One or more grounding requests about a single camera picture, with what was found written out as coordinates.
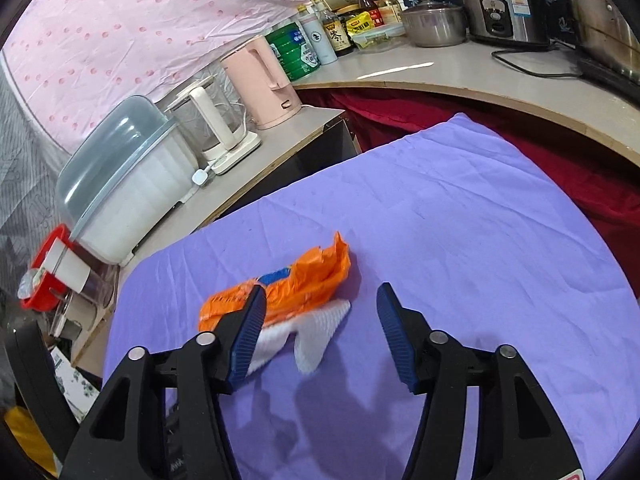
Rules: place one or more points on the white dish drainer grey lid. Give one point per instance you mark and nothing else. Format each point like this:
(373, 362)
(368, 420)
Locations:
(140, 195)

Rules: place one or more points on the steel rice cooker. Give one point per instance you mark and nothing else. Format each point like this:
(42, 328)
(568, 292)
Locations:
(510, 10)

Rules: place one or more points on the dark soy sauce bottle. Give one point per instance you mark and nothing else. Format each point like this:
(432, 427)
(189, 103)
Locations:
(337, 35)

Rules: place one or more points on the black curved frame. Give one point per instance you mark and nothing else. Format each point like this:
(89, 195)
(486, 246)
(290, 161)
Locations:
(30, 360)

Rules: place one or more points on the orange printed plastic bag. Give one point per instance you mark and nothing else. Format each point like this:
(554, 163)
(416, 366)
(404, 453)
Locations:
(300, 285)

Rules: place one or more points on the curved wooden counter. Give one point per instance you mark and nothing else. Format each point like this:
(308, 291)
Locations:
(425, 67)

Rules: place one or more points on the printed cardboard box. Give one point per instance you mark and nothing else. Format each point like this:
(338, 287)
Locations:
(75, 385)

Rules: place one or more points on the red plastic basin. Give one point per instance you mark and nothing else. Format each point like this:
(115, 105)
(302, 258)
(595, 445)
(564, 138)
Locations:
(45, 300)

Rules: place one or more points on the white power plug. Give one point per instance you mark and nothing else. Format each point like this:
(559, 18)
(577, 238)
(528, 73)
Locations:
(200, 177)

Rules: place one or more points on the pink electric kettle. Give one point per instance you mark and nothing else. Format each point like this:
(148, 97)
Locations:
(260, 85)

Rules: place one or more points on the chipboard shelf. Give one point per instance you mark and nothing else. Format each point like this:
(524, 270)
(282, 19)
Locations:
(95, 335)

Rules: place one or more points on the small steel pot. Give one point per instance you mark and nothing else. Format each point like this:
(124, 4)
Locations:
(435, 25)

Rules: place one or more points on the green tin can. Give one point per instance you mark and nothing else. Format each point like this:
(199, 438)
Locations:
(290, 50)

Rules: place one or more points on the white blender cup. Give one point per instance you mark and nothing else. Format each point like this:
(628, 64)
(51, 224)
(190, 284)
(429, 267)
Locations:
(75, 270)

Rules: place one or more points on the pink dotted curtain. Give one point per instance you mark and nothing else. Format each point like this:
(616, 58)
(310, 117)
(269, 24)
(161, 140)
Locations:
(150, 35)

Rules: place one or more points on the light blue bottle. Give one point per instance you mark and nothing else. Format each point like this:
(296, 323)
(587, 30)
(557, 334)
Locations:
(317, 42)

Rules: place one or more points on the large steel pot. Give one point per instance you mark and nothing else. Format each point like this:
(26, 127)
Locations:
(600, 20)

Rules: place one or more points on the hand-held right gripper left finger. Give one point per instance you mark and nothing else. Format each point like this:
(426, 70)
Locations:
(247, 330)

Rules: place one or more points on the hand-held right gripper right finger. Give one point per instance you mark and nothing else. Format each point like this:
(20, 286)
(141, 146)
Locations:
(392, 335)

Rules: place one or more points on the small white bottle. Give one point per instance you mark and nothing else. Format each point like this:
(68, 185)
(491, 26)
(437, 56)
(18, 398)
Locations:
(402, 10)

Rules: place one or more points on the purple tablecloth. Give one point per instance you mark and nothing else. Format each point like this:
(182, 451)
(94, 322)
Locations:
(450, 210)

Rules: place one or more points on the black induction cooker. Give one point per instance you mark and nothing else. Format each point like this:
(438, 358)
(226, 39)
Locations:
(610, 77)

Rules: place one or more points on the clear plastic sheet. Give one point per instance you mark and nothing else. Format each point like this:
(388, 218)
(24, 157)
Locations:
(25, 185)

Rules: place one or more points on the yellow seasoning packet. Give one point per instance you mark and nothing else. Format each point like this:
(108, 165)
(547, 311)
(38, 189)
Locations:
(360, 25)

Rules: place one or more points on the white paper towel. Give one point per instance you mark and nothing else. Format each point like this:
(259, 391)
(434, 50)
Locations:
(315, 330)

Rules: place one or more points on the sauce bottle yellow label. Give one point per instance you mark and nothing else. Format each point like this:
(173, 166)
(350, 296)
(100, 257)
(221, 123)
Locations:
(387, 10)

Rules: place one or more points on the clear food container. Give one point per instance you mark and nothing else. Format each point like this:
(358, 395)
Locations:
(385, 37)

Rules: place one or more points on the red cloth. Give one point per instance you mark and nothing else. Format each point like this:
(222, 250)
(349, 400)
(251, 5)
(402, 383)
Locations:
(550, 160)

